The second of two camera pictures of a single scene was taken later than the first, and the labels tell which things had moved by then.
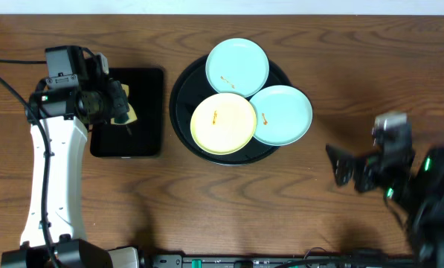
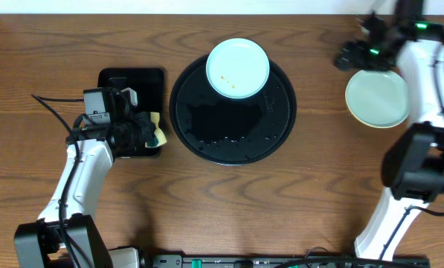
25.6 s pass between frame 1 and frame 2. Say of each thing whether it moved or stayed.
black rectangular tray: stayed
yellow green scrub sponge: moved
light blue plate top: stayed
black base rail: stayed
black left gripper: moved
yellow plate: moved
